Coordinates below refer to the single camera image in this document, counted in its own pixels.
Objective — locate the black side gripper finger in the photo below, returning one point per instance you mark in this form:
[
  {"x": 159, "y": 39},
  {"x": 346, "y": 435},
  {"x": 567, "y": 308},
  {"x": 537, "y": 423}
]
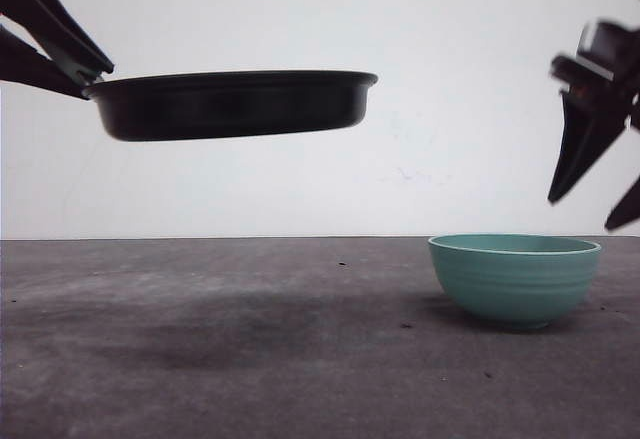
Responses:
[
  {"x": 23, "y": 63},
  {"x": 50, "y": 14}
]

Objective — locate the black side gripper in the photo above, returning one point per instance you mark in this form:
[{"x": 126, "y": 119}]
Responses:
[{"x": 605, "y": 70}]

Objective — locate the teal ceramic bowl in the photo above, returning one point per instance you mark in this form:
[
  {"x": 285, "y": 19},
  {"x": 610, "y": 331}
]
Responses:
[{"x": 519, "y": 281}]

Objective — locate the black frying pan green handle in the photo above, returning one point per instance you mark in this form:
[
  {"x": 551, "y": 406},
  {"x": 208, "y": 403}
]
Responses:
[{"x": 230, "y": 104}]

